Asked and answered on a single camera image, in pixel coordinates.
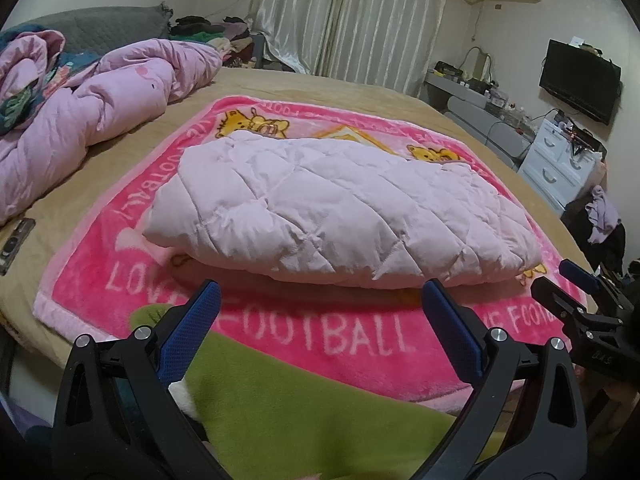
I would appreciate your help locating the black wall television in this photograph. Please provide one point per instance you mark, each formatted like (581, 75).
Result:
(580, 80)

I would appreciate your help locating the pile of clothes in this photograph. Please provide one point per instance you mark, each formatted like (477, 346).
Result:
(225, 40)

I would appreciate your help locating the pink printed blanket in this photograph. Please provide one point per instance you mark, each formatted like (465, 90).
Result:
(300, 330)

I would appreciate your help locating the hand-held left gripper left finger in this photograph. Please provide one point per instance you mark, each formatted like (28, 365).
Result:
(190, 332)

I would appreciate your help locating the shiny cream curtain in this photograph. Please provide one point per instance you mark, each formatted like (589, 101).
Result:
(360, 20)

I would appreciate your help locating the white drawer cabinet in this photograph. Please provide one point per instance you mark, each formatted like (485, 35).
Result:
(547, 165)

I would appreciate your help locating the pink quilted jacket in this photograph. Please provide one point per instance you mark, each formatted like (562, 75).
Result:
(340, 210)

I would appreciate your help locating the grey quilted pillow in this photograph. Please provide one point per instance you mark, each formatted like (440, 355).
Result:
(100, 30)

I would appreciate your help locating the brown handheld device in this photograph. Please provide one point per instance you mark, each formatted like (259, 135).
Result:
(15, 245)

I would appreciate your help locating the grey padded footboard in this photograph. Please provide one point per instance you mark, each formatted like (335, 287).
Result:
(480, 125)

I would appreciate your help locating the green fleece clothing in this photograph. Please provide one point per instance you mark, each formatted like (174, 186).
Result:
(300, 420)

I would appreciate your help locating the purple cloth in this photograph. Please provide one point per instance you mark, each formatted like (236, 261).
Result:
(605, 215)

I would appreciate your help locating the person's right hand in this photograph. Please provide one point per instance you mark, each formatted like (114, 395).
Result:
(625, 397)

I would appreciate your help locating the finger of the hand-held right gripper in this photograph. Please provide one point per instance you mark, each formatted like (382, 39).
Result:
(552, 297)
(580, 274)

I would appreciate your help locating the dark chair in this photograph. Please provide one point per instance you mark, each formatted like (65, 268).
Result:
(575, 225)

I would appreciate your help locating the grey desk with clutter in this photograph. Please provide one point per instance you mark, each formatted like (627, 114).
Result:
(495, 95)

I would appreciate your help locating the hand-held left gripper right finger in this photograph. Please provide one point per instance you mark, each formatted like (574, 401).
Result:
(452, 335)

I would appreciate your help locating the pink duvet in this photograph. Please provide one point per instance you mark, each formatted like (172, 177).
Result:
(115, 100)

